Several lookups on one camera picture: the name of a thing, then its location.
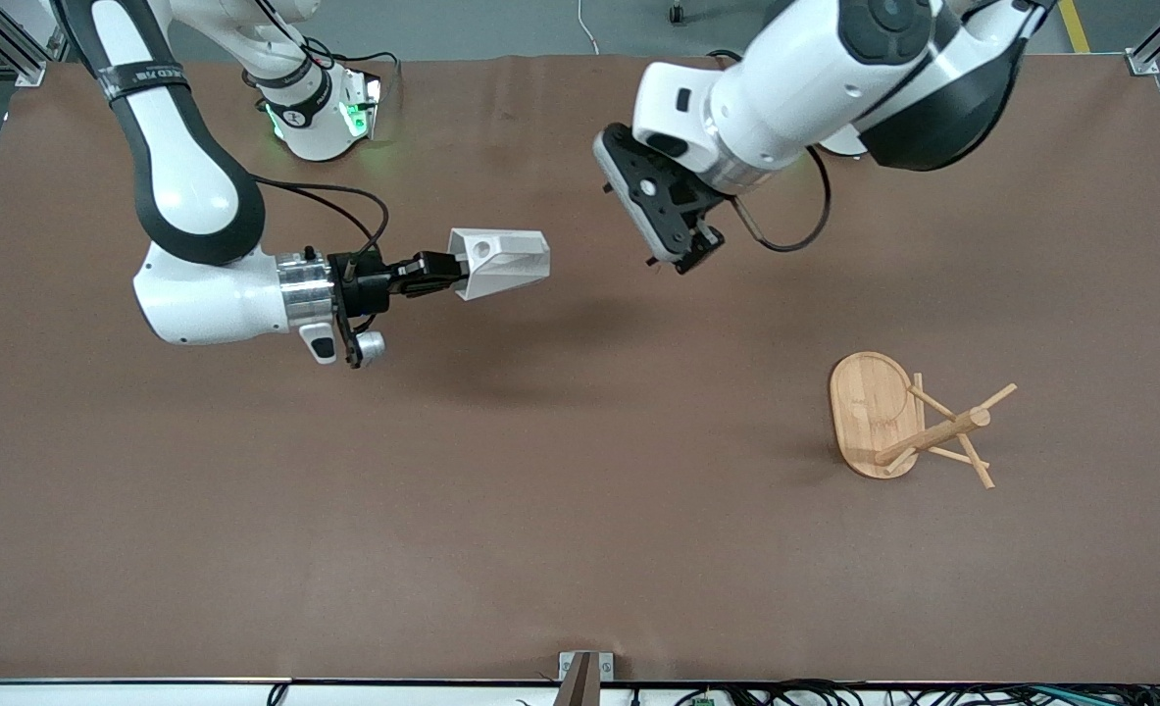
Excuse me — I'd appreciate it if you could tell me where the white faceted cup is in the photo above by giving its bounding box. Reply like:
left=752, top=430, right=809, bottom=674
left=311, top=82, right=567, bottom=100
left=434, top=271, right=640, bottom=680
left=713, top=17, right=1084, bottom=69
left=447, top=227, right=552, bottom=302

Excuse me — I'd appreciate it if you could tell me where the wooden cup rack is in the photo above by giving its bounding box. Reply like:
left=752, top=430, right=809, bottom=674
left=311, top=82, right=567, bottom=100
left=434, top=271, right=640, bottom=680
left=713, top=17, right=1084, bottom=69
left=828, top=351, right=1019, bottom=490

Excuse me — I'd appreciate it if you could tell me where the brown table cover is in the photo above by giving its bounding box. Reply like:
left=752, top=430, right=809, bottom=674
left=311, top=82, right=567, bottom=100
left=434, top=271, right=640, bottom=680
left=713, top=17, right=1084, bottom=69
left=0, top=54, right=1160, bottom=683

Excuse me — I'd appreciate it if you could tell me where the black right base cable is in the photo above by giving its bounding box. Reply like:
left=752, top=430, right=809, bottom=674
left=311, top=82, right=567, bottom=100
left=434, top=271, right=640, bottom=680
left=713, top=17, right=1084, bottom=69
left=300, top=37, right=401, bottom=104

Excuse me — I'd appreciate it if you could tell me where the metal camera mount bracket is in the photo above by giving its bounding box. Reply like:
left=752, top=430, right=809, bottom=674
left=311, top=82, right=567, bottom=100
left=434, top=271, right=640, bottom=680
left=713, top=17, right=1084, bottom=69
left=558, top=651, right=616, bottom=706

